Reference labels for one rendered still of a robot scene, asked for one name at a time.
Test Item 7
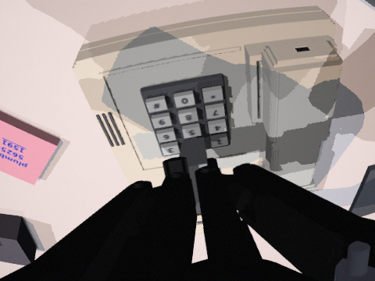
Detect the dark grey rectangular block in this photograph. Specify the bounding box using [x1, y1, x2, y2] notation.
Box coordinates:
[349, 164, 375, 217]

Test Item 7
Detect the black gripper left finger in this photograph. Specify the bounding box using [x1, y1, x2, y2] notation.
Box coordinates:
[0, 139, 200, 281]

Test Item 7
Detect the pink sticky note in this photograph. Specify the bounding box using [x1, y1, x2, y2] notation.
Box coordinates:
[0, 111, 59, 185]

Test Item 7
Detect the black rectangular block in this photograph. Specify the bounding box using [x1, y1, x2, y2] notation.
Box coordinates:
[0, 214, 37, 265]

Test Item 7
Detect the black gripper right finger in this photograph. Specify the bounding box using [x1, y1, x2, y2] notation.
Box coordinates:
[191, 137, 375, 281]

